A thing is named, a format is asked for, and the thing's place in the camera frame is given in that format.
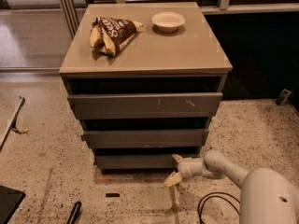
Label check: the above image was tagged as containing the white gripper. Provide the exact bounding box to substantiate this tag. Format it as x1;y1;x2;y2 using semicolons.
164;154;204;188

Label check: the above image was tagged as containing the grey bottom drawer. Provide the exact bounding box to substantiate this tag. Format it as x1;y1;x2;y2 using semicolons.
96;154;177;170

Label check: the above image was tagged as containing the grey drawer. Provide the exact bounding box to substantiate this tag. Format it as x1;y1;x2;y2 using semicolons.
84;129;208;148
96;154;177;170
67;92;222;119

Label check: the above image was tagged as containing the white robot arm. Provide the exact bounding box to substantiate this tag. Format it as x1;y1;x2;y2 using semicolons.
164;150;299;224

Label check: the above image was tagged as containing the grey middle drawer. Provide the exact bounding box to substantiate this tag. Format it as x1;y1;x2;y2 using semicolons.
84;129;208;148

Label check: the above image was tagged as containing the grey top drawer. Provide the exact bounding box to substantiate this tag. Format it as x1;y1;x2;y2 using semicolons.
67;92;222;119

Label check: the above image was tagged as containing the grey drawer cabinet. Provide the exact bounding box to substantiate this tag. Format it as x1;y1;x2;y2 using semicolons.
60;3;232;172

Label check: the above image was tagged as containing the small black floor tag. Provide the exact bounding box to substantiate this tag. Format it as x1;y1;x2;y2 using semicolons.
106;192;120;198

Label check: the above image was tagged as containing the small grey door stop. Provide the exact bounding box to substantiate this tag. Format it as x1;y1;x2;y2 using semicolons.
276;89;292;105

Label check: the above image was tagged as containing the white paper bowl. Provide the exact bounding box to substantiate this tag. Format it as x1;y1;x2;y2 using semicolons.
151;12;186;33

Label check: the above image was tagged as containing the brown chip bag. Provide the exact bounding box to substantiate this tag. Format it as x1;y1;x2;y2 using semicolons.
90;17;143;57

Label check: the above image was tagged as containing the metal bar on floor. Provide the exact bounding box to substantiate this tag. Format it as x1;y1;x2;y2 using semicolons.
0;96;29;151

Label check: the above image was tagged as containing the black flat object corner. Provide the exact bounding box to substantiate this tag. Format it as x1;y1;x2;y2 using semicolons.
0;186;25;224

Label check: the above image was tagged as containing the black cable loop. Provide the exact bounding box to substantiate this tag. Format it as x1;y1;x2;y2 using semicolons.
197;191;241;224

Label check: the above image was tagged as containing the black handle on floor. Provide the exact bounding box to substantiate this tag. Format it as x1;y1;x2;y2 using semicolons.
66;202;81;224

